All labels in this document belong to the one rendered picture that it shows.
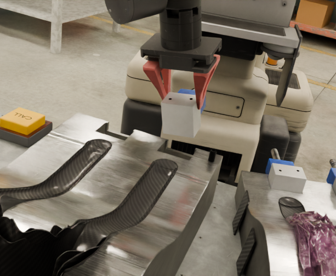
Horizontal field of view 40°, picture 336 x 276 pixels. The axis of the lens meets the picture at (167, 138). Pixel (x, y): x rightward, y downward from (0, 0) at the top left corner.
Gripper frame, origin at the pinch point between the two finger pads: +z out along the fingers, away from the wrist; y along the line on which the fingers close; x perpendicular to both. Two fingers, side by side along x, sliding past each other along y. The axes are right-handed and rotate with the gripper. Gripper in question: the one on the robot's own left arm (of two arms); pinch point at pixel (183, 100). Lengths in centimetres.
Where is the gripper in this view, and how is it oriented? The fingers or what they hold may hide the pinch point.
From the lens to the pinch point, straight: 70.0
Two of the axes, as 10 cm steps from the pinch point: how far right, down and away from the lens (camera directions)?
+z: 0.5, 8.4, 5.4
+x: 3.5, -5.2, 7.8
